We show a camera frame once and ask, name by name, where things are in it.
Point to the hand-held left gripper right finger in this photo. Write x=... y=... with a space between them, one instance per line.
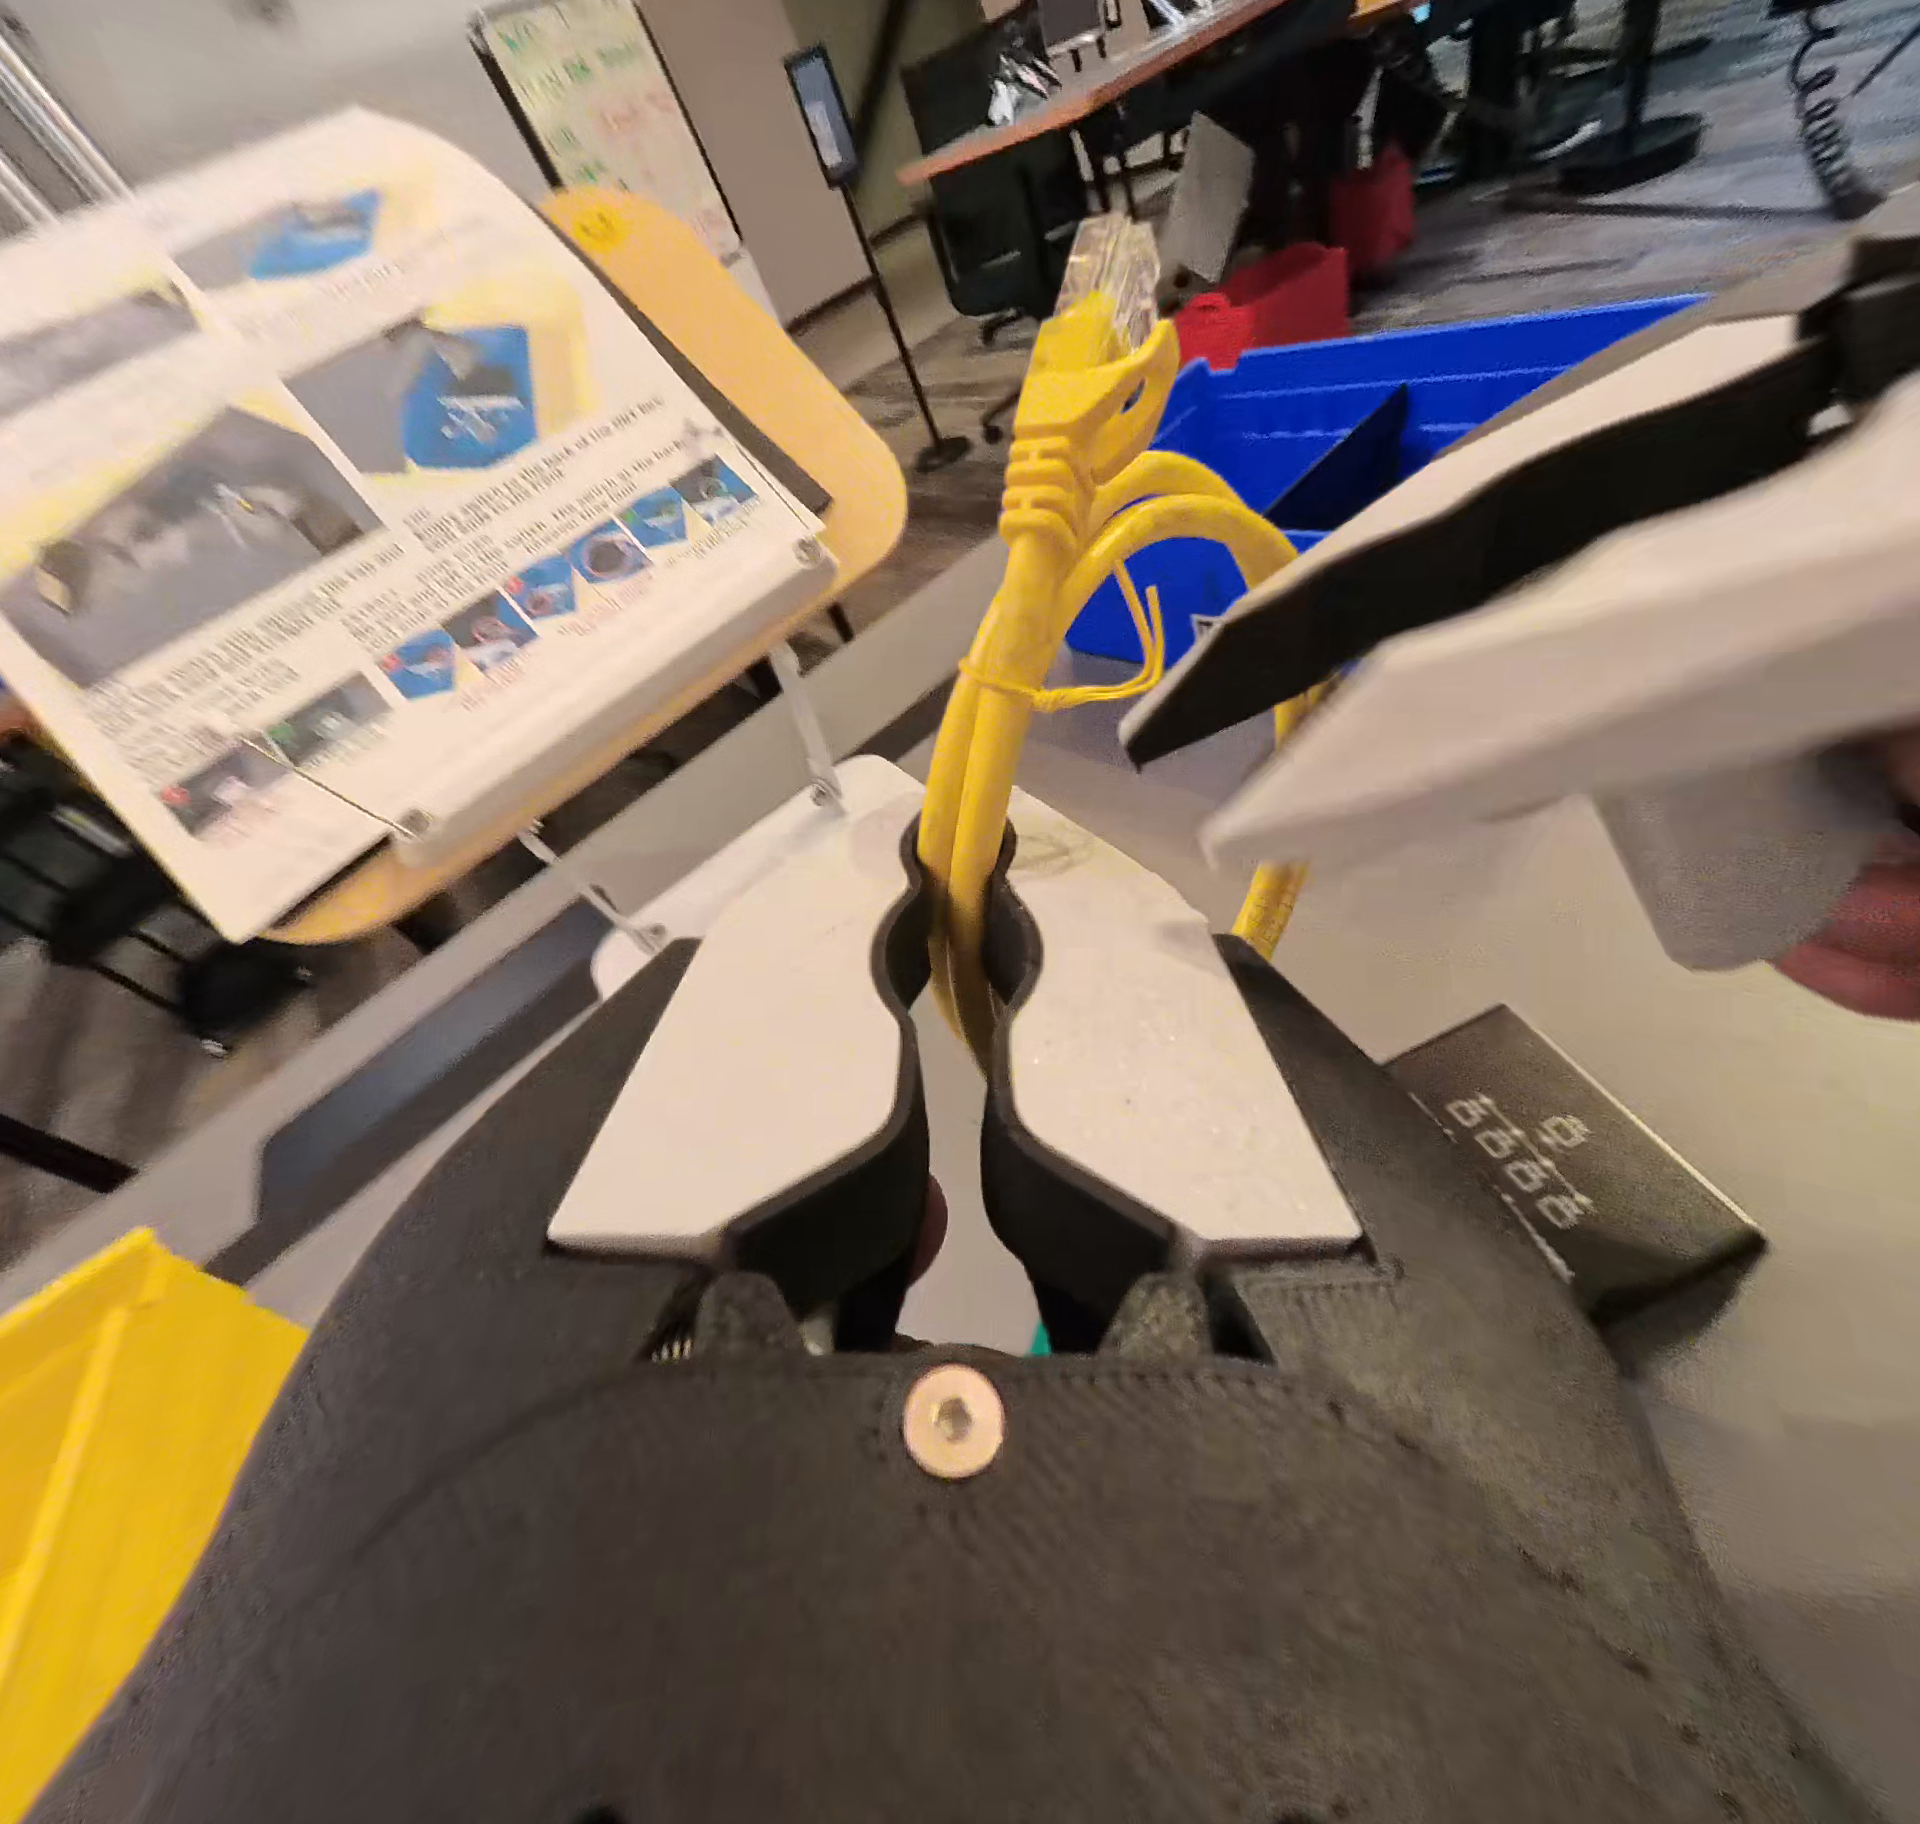
x=1171 y=1088

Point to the large yellow plastic bin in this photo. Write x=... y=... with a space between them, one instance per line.
x=121 y=1479

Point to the black pole stand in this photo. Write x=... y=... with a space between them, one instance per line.
x=1635 y=153

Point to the printed instruction sheet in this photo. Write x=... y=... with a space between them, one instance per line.
x=375 y=505

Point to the whiteboard with handwriting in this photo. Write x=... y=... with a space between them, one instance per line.
x=601 y=114

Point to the wood-edged desk with monitor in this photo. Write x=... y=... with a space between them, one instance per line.
x=1171 y=45

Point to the person's right hand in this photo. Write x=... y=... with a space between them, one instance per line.
x=1875 y=955

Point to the red plastic bin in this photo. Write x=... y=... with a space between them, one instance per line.
x=1274 y=302
x=1372 y=213

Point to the black ethernet splitter box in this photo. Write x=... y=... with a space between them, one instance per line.
x=1574 y=1164

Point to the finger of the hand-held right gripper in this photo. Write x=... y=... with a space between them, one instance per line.
x=1574 y=428
x=1650 y=654

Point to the black sign stand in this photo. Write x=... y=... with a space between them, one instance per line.
x=823 y=114

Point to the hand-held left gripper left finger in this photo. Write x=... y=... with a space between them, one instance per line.
x=750 y=1059

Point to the black office chair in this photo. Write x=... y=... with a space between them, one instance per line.
x=990 y=204

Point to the blue plastic storage bin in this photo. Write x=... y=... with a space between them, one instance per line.
x=1321 y=384

